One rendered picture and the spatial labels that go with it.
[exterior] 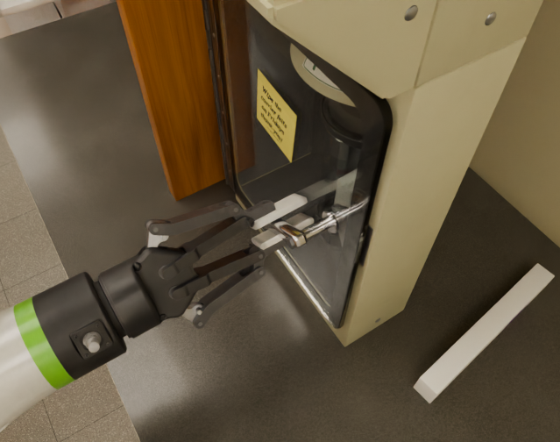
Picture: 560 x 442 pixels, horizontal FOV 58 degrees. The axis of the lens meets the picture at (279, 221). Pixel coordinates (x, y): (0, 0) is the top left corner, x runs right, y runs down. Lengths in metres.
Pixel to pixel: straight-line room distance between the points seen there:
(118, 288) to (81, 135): 0.59
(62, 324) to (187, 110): 0.39
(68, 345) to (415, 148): 0.35
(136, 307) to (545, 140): 0.67
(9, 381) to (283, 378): 0.37
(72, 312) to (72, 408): 1.32
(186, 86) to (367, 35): 0.48
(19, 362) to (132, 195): 0.48
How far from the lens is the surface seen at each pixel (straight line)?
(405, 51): 0.34
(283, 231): 0.54
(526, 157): 0.95
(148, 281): 0.54
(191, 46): 0.72
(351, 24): 0.29
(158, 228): 0.52
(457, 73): 0.40
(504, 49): 0.43
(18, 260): 2.15
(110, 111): 1.09
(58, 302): 0.52
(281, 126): 0.55
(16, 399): 0.53
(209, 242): 0.54
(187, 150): 0.83
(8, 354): 0.52
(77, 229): 0.92
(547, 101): 0.88
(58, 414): 1.83
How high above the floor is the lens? 1.64
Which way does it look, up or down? 55 degrees down
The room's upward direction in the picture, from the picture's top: straight up
